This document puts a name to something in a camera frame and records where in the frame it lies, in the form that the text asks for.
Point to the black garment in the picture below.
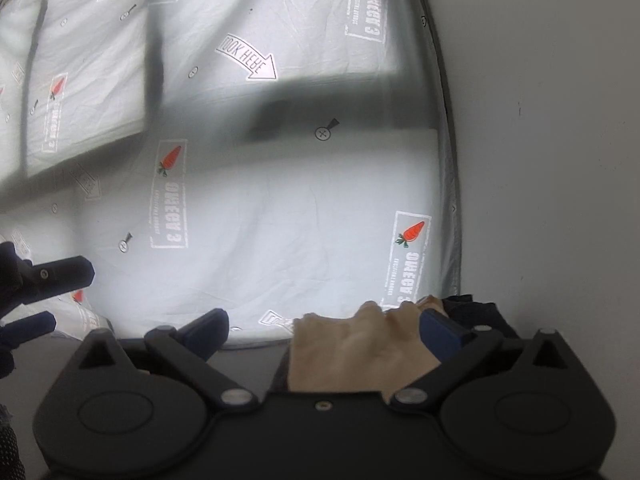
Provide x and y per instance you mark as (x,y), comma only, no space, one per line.
(480,312)

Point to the person's left hand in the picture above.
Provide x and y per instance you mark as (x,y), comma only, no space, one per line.
(9,445)

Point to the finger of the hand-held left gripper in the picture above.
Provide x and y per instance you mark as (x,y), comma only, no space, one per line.
(60,275)
(30,329)

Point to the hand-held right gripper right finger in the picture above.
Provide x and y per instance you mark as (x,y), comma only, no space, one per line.
(440,332)

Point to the beige garment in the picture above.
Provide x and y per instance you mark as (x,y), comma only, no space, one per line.
(350,355)

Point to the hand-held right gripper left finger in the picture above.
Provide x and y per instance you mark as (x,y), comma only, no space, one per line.
(207,332)

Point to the printed grey sheet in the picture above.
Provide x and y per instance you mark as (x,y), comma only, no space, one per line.
(300,210)

